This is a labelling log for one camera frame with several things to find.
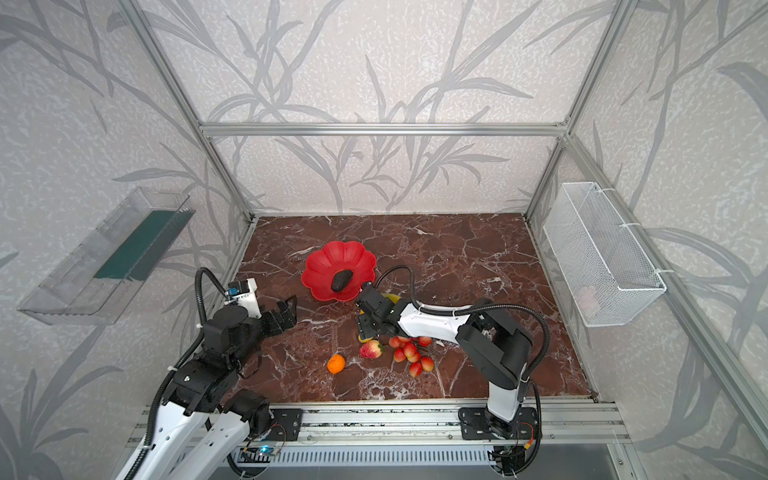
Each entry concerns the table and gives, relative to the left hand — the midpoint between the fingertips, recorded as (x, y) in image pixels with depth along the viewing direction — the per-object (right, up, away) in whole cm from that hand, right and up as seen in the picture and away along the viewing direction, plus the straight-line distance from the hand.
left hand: (288, 292), depth 74 cm
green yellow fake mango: (+18, -15, +9) cm, 25 cm away
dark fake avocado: (+8, 0, +23) cm, 24 cm away
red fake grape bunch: (+30, -17, +7) cm, 35 cm away
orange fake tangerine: (+11, -21, +7) cm, 24 cm away
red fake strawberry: (+20, -17, +9) cm, 28 cm away
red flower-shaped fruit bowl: (0, +4, +31) cm, 31 cm away
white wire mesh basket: (+71, +6, -13) cm, 73 cm away
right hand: (+18, -9, +16) cm, 26 cm away
